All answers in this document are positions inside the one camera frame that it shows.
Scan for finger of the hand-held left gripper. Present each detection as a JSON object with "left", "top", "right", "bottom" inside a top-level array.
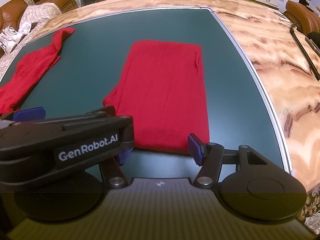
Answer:
[
  {"left": 0, "top": 107, "right": 47, "bottom": 124},
  {"left": 85, "top": 106, "right": 117, "bottom": 117}
]

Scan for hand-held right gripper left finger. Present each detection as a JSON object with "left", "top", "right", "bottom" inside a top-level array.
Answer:
[{"left": 100, "top": 148, "right": 133, "bottom": 188}]

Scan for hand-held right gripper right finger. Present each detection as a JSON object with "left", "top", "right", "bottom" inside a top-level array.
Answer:
[{"left": 188, "top": 133, "right": 285, "bottom": 188}]

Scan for red knit pants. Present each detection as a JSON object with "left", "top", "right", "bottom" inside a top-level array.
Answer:
[{"left": 102, "top": 40, "right": 210, "bottom": 155}]

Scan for red knit garment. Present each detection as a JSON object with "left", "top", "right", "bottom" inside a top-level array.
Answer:
[{"left": 0, "top": 27, "right": 75, "bottom": 115}]

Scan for white sneaker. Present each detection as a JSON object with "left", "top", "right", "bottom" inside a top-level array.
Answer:
[
  {"left": 5, "top": 24, "right": 25, "bottom": 43},
  {"left": 0, "top": 32, "right": 18, "bottom": 55}
]

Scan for brown leather sofa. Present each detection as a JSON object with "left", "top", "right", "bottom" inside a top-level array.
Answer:
[{"left": 0, "top": 0, "right": 79, "bottom": 58}]

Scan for long black stick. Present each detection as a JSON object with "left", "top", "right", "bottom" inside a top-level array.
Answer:
[{"left": 290, "top": 24, "right": 320, "bottom": 80}]

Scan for dark wooden rod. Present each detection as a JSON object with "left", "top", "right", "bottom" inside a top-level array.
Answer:
[{"left": 304, "top": 36, "right": 320, "bottom": 55}]

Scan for brown leather chair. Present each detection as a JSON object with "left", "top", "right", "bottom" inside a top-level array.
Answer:
[{"left": 285, "top": 0, "right": 320, "bottom": 37}]

